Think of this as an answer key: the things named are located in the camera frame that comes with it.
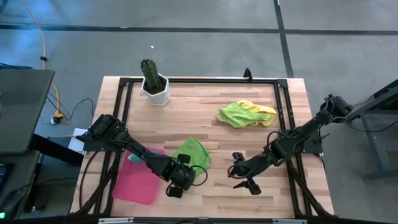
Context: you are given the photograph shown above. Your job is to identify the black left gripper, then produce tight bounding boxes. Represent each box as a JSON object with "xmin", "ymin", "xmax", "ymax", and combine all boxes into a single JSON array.
[{"xmin": 164, "ymin": 154, "xmax": 196, "ymax": 198}]

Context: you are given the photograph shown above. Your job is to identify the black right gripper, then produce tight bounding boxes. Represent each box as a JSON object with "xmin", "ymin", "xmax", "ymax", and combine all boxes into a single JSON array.
[{"xmin": 228, "ymin": 151, "xmax": 262, "ymax": 196}]

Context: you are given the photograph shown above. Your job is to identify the green microfiber towel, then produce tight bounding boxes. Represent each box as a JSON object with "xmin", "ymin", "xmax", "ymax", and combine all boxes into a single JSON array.
[
  {"xmin": 172, "ymin": 136, "xmax": 213, "ymax": 179},
  {"xmin": 216, "ymin": 102, "xmax": 273, "ymax": 129}
]

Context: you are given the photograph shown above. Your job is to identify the pink tray mat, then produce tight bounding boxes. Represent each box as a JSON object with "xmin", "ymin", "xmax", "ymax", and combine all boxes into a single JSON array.
[{"xmin": 112, "ymin": 147, "xmax": 166, "ymax": 206}]

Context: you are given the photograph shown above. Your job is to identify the teal microfiber towel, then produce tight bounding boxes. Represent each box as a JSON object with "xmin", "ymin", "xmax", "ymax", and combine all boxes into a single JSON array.
[{"xmin": 127, "ymin": 152, "xmax": 149, "ymax": 164}]

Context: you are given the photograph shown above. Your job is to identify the yellow microfiber towel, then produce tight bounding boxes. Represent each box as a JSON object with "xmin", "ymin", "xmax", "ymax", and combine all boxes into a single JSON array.
[{"xmin": 236, "ymin": 99, "xmax": 278, "ymax": 128}]

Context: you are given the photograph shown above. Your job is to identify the white hexagonal plant pot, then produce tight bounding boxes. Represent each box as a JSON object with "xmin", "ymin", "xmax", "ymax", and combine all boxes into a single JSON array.
[{"xmin": 141, "ymin": 73, "xmax": 172, "ymax": 107}]

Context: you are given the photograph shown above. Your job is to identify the green cactus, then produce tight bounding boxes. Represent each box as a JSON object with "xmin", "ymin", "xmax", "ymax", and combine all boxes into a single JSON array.
[{"xmin": 139, "ymin": 58, "xmax": 163, "ymax": 91}]

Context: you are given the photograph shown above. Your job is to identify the white paper sheet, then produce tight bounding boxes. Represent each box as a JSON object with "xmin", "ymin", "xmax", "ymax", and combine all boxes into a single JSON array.
[{"xmin": 67, "ymin": 127, "xmax": 90, "ymax": 156}]

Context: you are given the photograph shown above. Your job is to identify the black desk beam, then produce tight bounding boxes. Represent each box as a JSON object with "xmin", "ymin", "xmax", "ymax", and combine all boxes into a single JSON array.
[{"xmin": 29, "ymin": 133, "xmax": 85, "ymax": 166}]

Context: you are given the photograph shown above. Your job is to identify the grey metal table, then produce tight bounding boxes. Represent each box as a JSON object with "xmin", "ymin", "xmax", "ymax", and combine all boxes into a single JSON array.
[{"xmin": 345, "ymin": 79, "xmax": 398, "ymax": 182}]

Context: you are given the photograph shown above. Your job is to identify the dark grey desk top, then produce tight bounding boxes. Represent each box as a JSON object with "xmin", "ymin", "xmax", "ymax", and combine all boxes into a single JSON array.
[{"xmin": 0, "ymin": 68, "xmax": 56, "ymax": 156}]

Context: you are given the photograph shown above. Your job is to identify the black rounded device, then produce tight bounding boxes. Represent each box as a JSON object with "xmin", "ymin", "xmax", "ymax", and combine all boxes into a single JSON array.
[{"xmin": 0, "ymin": 189, "xmax": 25, "ymax": 220}]

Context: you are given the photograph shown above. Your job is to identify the silver bracket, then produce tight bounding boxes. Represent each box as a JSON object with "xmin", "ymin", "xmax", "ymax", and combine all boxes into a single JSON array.
[
  {"xmin": 272, "ymin": 218, "xmax": 308, "ymax": 224},
  {"xmin": 98, "ymin": 217, "xmax": 134, "ymax": 224}
]

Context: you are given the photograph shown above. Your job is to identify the black aluminium table frame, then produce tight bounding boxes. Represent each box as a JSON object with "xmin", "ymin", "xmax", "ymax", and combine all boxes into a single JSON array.
[{"xmin": 72, "ymin": 77, "xmax": 336, "ymax": 218}]

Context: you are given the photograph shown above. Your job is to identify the thin black floor cable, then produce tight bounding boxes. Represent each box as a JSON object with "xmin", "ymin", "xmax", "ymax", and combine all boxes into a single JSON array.
[{"xmin": 40, "ymin": 93, "xmax": 96, "ymax": 126}]

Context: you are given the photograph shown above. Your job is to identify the yellow extension cord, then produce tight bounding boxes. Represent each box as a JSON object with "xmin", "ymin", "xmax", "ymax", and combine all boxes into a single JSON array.
[{"xmin": 20, "ymin": 0, "xmax": 65, "ymax": 124}]

